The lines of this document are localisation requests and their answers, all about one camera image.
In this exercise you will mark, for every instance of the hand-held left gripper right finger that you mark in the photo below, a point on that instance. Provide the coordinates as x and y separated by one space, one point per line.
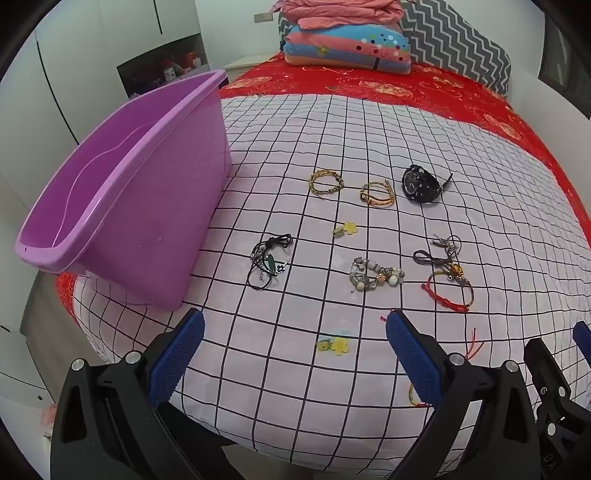
415 360

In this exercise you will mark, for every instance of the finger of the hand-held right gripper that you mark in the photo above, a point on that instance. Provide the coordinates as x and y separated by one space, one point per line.
582 334
542 364

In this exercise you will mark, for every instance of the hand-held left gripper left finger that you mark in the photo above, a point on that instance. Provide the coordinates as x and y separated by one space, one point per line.
178 355

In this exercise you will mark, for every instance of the purple plastic basin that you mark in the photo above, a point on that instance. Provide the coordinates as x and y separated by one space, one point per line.
138 184

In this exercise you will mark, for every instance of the yellow flower hair clip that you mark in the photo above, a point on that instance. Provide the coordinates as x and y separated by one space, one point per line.
340 346
351 228

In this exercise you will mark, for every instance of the red plastic bag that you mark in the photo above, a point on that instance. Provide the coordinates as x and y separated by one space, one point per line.
48 415

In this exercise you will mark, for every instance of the white drawer cabinet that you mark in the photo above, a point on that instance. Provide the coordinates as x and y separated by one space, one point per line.
18 360

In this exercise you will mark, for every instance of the black wrist watch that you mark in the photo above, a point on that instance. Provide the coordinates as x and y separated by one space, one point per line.
418 182

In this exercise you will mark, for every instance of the red patterned bedsheet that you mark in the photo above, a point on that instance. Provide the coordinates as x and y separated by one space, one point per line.
392 83

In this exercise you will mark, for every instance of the cream nightstand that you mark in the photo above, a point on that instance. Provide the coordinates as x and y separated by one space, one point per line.
244 64

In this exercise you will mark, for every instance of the white wardrobe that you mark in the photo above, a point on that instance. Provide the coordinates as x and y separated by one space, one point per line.
69 69

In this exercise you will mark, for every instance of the grey chevron headboard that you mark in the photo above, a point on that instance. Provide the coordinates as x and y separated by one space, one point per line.
452 46

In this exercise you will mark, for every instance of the colourful dotted pillow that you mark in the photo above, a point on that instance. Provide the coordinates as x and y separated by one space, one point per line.
346 46

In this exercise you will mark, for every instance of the pink folded quilt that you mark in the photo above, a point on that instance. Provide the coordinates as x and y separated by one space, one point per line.
341 11

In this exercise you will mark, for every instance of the dark window frame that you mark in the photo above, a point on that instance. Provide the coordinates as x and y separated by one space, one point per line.
563 60

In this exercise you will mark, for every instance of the wall switch plate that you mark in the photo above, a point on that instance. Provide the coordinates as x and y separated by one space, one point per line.
263 17

